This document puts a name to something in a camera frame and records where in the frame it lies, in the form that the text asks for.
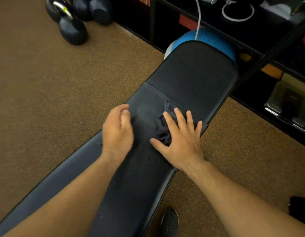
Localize person's right hand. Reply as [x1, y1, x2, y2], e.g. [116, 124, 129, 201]
[149, 108, 206, 172]

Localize person's left hand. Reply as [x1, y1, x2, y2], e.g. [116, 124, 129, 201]
[102, 104, 134, 161]

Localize dark grey cleaning cloth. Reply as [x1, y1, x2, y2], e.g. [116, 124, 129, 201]
[155, 101, 190, 146]

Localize black padded workout bench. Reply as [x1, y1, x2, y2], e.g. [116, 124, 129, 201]
[0, 40, 239, 237]

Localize person's left forearm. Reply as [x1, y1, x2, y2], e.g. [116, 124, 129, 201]
[4, 153, 121, 237]

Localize person's right forearm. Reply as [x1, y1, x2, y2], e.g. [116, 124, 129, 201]
[186, 160, 305, 237]

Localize person's black shorts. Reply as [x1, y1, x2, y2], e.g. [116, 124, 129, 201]
[289, 196, 305, 227]

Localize black shoe white sole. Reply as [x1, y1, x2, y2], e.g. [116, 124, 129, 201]
[159, 208, 180, 237]

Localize blue balance trainer dome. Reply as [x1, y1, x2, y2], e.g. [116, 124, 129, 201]
[164, 28, 236, 63]

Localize orange block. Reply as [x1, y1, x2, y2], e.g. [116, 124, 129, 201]
[261, 63, 284, 79]

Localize black storage shelf rack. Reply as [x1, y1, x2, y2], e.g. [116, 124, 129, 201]
[110, 0, 305, 150]

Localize beige panel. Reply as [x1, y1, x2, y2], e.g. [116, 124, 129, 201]
[281, 72, 305, 96]

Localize black and white pouch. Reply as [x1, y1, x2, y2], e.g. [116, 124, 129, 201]
[260, 0, 292, 15]

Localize white hanging cord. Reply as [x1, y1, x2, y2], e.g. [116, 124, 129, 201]
[194, 0, 202, 41]

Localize white cord ring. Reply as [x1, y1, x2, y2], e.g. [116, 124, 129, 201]
[221, 0, 256, 22]

